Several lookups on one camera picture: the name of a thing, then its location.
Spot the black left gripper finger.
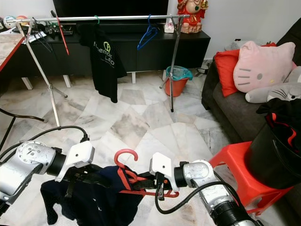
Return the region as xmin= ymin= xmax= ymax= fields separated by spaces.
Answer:
xmin=87 ymin=168 xmax=113 ymax=184

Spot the navy shirt red trim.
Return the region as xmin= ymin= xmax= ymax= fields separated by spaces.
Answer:
xmin=40 ymin=165 xmax=144 ymax=226

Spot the coral pink clothes hanger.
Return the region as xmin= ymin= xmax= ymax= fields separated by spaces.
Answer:
xmin=114 ymin=149 xmax=179 ymax=198

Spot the red clothes hanger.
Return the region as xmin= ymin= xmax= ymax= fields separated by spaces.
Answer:
xmin=269 ymin=112 xmax=299 ymax=142
xmin=55 ymin=16 xmax=70 ymax=56

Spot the black clothes hanger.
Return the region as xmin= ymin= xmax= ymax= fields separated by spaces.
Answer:
xmin=33 ymin=19 xmax=55 ymax=52

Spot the blue clothes hanger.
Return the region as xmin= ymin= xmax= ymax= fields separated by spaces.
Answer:
xmin=136 ymin=14 xmax=159 ymax=51

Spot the red plastic stool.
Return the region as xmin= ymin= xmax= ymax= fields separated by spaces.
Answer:
xmin=209 ymin=141 xmax=301 ymax=216

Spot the red plastic bucket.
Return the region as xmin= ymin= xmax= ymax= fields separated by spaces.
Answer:
xmin=165 ymin=78 xmax=189 ymax=97

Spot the dark brown fabric sofa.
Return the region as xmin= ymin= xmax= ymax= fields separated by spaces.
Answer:
xmin=201 ymin=19 xmax=301 ymax=142

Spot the black laundry basket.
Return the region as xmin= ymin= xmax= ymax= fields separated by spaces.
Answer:
xmin=245 ymin=120 xmax=301 ymax=190

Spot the red cushion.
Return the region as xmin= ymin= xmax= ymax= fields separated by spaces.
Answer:
xmin=214 ymin=42 xmax=278 ymax=97

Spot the black TV cabinet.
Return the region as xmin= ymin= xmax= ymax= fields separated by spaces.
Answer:
xmin=7 ymin=29 xmax=211 ymax=90

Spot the marble top folding table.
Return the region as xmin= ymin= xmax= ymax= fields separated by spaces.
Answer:
xmin=0 ymin=34 xmax=45 ymax=151

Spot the grey Totoro plush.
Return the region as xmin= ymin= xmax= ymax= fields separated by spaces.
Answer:
xmin=246 ymin=66 xmax=301 ymax=104

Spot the white pink tissue pack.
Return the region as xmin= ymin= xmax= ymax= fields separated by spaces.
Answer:
xmin=164 ymin=18 xmax=175 ymax=33

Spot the silver metal clothes rack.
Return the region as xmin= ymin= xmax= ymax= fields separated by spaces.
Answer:
xmin=9 ymin=14 xmax=193 ymax=128

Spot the pink Hello Kitty pillow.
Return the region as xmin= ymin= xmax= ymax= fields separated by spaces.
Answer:
xmin=234 ymin=40 xmax=297 ymax=93

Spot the orange round plush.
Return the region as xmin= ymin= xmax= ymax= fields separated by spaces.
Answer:
xmin=15 ymin=15 xmax=29 ymax=26

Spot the red laughing Buddha statue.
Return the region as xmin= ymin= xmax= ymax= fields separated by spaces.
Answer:
xmin=176 ymin=0 xmax=210 ymax=34

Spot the white round plush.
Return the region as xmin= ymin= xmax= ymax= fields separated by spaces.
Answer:
xmin=2 ymin=16 xmax=16 ymax=30

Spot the black flat screen television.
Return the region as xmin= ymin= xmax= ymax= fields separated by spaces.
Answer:
xmin=53 ymin=0 xmax=168 ymax=18

